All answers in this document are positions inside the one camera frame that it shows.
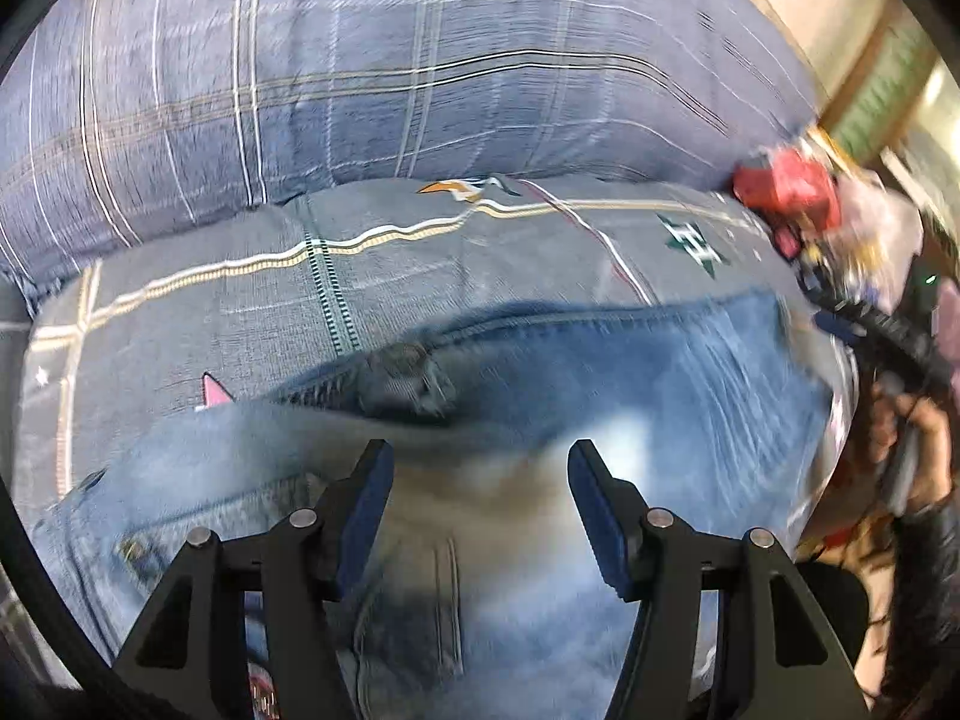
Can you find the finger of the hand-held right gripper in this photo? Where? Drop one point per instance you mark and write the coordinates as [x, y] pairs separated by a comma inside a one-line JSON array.
[[885, 330]]

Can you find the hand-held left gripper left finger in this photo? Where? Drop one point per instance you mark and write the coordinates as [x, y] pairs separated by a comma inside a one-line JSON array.
[[369, 510]]

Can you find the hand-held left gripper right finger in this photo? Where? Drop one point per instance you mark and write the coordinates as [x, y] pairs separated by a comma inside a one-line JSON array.
[[596, 517]]

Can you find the blue denim pants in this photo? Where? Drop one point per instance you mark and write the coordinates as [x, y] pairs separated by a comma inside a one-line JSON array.
[[675, 390]]

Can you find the person's right hand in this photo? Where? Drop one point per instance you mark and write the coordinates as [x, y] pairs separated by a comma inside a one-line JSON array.
[[934, 450]]

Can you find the white plastic bag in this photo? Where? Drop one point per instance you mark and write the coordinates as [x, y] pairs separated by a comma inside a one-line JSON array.
[[877, 232]]

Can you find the small pink black box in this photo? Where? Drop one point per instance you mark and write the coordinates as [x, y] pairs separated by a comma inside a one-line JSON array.
[[787, 241]]

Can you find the red plastic bag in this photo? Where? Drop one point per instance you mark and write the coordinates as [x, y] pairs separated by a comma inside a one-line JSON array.
[[787, 180]]

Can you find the wooden framed glass door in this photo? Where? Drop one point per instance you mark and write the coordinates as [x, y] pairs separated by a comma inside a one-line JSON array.
[[885, 75]]

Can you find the grey star print bed sheet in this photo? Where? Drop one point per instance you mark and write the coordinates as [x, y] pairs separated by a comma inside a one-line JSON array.
[[225, 315]]

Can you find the blue plaid quilt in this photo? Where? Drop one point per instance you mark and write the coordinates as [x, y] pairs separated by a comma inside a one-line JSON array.
[[300, 90]]

